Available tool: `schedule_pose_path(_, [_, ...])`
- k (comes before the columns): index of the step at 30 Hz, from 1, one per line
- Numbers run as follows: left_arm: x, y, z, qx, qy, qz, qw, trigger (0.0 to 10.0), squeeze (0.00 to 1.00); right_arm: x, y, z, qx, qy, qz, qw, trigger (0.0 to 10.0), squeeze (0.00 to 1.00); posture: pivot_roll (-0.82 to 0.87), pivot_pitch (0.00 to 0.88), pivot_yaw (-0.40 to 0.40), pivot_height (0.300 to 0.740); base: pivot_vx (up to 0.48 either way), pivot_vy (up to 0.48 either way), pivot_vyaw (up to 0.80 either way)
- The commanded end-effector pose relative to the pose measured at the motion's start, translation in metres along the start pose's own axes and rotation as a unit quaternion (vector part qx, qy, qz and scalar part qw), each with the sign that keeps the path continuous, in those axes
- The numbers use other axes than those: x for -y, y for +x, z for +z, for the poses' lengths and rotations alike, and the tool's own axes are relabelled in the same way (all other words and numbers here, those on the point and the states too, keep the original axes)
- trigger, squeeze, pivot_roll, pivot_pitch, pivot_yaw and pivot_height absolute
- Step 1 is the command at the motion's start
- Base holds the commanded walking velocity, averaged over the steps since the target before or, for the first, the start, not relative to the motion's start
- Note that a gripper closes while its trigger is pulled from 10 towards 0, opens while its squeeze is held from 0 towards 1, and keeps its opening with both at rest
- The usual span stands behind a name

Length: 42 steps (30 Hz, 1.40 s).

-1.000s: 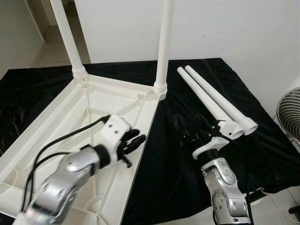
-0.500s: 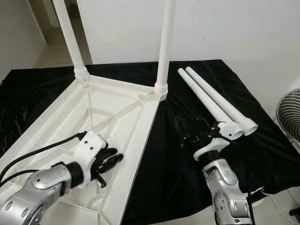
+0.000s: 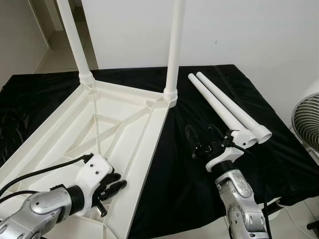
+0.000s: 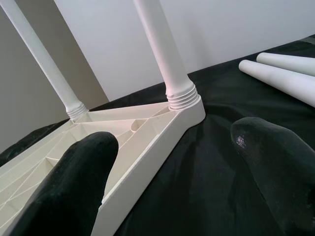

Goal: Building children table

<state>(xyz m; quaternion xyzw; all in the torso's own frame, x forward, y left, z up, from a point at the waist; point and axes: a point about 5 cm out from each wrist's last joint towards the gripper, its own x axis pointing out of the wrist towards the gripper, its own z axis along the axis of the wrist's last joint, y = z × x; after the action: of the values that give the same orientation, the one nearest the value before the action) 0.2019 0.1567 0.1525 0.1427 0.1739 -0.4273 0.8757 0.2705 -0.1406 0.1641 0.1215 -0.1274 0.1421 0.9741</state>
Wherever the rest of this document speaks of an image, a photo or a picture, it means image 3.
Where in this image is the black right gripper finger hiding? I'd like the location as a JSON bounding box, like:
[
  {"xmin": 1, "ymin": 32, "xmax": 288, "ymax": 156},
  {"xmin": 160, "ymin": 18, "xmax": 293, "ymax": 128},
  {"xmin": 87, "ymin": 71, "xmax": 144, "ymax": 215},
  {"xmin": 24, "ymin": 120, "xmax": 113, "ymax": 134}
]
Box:
[
  {"xmin": 185, "ymin": 124, "xmax": 200, "ymax": 150},
  {"xmin": 208, "ymin": 124, "xmax": 225, "ymax": 144}
]

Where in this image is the white plastic children tabletop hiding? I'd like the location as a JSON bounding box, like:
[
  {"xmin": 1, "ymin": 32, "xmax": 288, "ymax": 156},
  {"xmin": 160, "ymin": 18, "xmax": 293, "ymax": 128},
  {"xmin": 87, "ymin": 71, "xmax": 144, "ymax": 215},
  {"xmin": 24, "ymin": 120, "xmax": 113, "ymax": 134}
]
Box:
[{"xmin": 0, "ymin": 80, "xmax": 178, "ymax": 239}]

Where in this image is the black metal table leg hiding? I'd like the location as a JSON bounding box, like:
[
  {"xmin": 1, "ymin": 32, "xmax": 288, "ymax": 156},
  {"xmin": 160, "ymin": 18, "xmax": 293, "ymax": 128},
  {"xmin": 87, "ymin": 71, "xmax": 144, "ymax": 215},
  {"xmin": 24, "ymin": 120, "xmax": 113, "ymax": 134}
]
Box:
[{"xmin": 262, "ymin": 198, "xmax": 289, "ymax": 221}]

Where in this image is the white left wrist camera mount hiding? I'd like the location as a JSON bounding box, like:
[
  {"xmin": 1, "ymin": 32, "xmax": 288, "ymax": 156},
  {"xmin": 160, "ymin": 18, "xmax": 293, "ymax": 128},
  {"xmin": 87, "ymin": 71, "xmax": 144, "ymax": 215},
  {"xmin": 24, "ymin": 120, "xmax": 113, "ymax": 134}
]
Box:
[{"xmin": 74, "ymin": 153, "xmax": 115, "ymax": 216}]

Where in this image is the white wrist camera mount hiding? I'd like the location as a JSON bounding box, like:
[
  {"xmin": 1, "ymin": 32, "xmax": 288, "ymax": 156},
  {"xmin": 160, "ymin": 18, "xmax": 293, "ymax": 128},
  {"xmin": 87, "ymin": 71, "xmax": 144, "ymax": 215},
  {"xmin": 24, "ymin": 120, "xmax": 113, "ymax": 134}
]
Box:
[
  {"xmin": 205, "ymin": 129, "xmax": 258, "ymax": 173},
  {"xmin": 74, "ymin": 153, "xmax": 115, "ymax": 216}
]

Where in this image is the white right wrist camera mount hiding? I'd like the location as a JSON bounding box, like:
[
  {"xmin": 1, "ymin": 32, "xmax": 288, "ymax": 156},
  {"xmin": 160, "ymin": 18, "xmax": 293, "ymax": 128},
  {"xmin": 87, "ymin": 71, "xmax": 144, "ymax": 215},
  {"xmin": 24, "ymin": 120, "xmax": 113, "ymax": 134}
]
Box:
[{"xmin": 205, "ymin": 129, "xmax": 258, "ymax": 173}]

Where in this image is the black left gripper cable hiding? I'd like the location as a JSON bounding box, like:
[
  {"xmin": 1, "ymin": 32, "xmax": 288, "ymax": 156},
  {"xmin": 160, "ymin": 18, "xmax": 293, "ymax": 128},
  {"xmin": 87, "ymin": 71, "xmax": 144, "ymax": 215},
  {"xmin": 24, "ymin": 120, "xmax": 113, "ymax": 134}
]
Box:
[{"xmin": 0, "ymin": 190, "xmax": 39, "ymax": 205}]

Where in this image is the white pedestal fan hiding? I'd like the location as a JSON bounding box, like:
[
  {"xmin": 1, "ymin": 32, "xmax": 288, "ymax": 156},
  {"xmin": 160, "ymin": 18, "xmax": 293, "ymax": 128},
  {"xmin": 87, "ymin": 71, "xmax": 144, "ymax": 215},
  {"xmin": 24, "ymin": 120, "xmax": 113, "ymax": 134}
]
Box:
[{"xmin": 292, "ymin": 92, "xmax": 319, "ymax": 152}]

